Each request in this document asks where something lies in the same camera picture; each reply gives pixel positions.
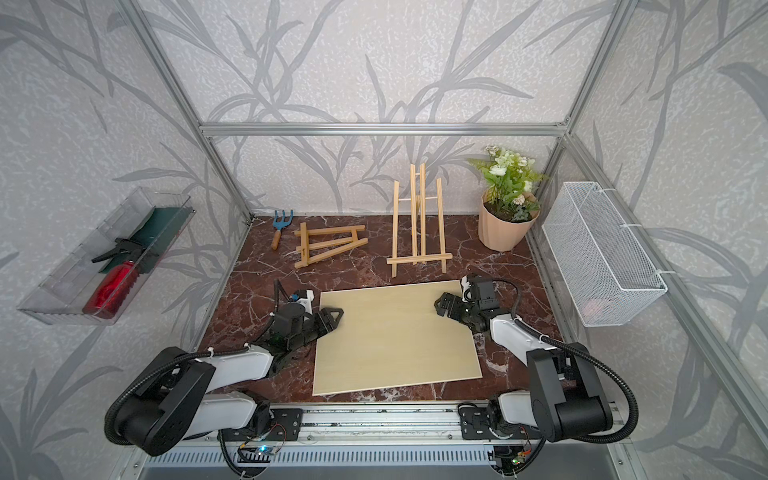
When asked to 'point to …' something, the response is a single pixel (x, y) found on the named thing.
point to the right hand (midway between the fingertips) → (444, 305)
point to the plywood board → (392, 336)
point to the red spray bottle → (110, 293)
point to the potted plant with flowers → (509, 205)
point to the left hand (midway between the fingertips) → (341, 317)
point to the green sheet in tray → (156, 234)
